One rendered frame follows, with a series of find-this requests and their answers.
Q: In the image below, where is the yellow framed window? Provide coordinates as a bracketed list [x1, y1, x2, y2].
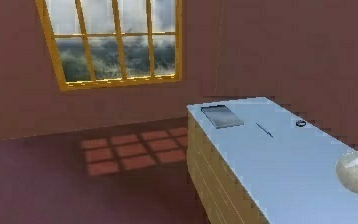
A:
[35, 0, 184, 92]

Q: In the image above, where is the grey closed laptop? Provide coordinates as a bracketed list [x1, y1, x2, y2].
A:
[200, 104, 245, 130]

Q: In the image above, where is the thin dark pen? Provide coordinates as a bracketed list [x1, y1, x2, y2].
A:
[255, 122, 275, 139]

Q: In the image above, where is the wooden chest with pale top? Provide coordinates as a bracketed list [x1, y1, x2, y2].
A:
[186, 96, 358, 224]

